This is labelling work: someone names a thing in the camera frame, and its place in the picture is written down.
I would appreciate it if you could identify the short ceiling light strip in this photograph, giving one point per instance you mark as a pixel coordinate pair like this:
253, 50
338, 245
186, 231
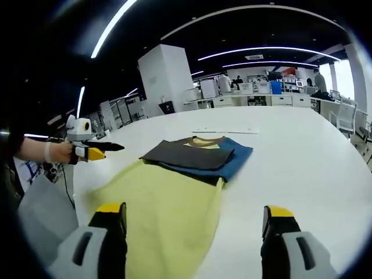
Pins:
80, 101

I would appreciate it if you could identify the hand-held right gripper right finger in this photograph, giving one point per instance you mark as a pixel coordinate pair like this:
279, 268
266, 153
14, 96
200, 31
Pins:
276, 244

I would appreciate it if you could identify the yellow grey blue garment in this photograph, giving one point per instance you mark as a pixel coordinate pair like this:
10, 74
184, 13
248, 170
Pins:
162, 209

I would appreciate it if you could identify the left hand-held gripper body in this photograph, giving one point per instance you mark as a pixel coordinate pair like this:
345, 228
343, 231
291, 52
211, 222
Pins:
78, 129

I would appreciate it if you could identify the dark clothes pile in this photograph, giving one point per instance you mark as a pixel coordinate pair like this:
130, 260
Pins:
321, 95

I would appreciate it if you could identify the white office chair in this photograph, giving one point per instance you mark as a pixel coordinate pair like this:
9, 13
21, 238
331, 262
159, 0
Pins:
346, 116
361, 122

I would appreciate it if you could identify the row of white cabinets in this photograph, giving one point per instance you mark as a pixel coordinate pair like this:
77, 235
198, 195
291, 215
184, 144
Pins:
282, 100

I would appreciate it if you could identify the ceiling air vent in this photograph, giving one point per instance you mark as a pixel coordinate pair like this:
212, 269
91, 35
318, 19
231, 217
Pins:
254, 57

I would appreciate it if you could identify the long ceiling light strip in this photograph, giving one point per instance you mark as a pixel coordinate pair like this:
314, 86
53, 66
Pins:
270, 62
267, 48
112, 26

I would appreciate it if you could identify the small black panel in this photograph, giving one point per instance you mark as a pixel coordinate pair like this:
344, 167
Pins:
167, 108

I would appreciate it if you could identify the white template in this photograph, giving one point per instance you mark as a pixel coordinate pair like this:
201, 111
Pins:
232, 130

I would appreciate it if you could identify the person's left hand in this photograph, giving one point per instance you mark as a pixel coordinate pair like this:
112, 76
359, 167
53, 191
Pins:
59, 152

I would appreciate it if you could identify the white shelving rack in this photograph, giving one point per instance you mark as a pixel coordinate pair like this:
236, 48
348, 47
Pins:
122, 112

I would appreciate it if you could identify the black monitor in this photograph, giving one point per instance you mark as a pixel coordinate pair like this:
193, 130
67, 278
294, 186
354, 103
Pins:
274, 76

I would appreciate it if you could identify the tall white cabinet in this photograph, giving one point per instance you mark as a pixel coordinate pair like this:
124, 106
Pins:
209, 88

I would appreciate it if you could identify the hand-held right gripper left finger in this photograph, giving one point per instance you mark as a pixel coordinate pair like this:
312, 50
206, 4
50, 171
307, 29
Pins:
113, 244

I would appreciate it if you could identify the blue storage bin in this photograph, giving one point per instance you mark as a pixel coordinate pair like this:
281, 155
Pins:
276, 87

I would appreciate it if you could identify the white square pillar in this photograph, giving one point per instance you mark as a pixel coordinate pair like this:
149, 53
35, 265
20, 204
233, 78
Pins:
357, 75
165, 78

